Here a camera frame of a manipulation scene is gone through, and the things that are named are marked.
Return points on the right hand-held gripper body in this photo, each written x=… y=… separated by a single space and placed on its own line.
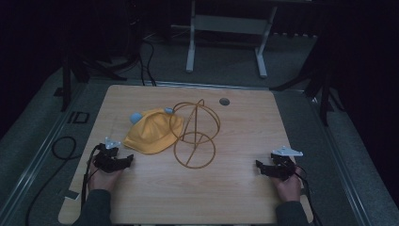
x=282 y=168

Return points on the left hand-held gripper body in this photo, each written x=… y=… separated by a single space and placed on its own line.
x=108 y=158

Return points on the yellow hat with blue pompoms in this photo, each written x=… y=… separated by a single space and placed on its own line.
x=153 y=132

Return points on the person's right hand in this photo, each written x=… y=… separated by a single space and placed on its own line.
x=288 y=188

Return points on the person's left hand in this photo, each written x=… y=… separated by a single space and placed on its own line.
x=102 y=180

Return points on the grey table grommet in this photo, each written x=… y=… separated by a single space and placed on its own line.
x=224 y=101

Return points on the black tripod stand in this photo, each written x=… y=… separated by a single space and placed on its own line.
x=323 y=84
x=78 y=67

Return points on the white metal desk frame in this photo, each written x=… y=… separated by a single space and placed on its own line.
x=230 y=24

